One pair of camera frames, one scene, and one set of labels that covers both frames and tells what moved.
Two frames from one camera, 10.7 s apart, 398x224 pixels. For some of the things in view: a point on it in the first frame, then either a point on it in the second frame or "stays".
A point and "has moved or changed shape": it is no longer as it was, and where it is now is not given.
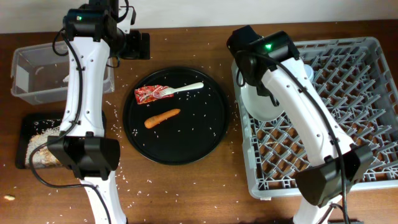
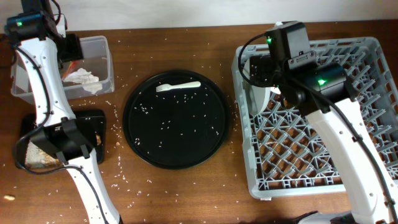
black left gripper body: x=135 y=48 -> x=71 y=48
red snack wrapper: x=146 y=94 -> x=72 y=66
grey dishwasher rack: x=355 y=80 stays
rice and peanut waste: x=43 y=157 stays
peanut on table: x=9 y=197 stays
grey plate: x=262 y=106 has moved or changed shape
